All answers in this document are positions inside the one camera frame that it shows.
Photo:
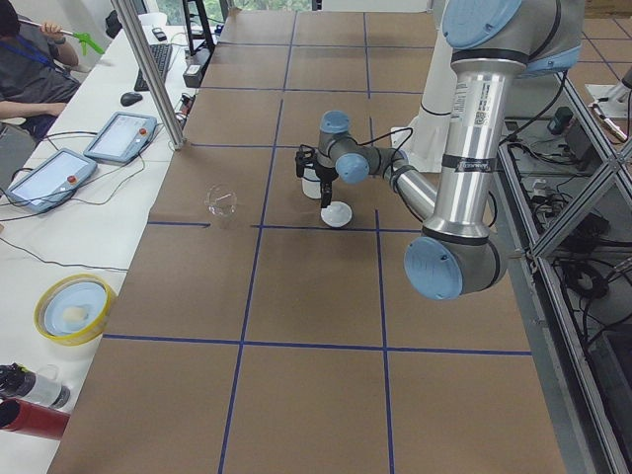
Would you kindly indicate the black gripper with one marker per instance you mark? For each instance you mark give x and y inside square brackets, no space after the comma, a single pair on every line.
[326,177]

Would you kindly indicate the white enamel cup blue rim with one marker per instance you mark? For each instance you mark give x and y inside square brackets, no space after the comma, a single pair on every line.
[311,184]

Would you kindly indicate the white ceramic lid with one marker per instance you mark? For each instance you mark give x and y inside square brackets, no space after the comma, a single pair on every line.
[337,214]

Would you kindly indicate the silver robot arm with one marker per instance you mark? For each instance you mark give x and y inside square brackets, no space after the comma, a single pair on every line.
[445,177]

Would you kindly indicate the far teach pendant tablet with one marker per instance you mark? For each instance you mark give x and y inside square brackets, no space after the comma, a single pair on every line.
[122,138]

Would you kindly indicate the teach pendant tablet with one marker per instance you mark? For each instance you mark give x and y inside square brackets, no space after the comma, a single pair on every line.
[52,182]
[122,138]

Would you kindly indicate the black computer mouse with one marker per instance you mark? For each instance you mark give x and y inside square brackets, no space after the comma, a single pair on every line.
[130,98]

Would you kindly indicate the near teach pendant tablet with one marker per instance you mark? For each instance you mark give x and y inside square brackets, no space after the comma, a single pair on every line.
[52,182]

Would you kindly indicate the yellow bowl with blue plate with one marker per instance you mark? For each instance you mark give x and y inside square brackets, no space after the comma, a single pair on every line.
[75,310]

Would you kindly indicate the green grabber tool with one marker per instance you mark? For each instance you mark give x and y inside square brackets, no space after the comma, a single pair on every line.
[84,39]

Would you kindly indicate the seated person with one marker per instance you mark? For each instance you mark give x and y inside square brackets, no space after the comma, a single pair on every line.
[35,85]

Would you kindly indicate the clear bottle black cap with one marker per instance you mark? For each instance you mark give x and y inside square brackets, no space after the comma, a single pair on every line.
[40,387]

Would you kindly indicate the red cylinder bottle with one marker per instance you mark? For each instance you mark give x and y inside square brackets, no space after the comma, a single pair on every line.
[26,418]

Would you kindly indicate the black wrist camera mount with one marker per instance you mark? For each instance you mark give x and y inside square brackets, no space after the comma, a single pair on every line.
[304,160]

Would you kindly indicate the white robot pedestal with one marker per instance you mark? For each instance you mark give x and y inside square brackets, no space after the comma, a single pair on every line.
[425,147]

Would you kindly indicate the aluminium frame post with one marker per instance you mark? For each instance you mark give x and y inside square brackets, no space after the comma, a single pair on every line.
[128,17]

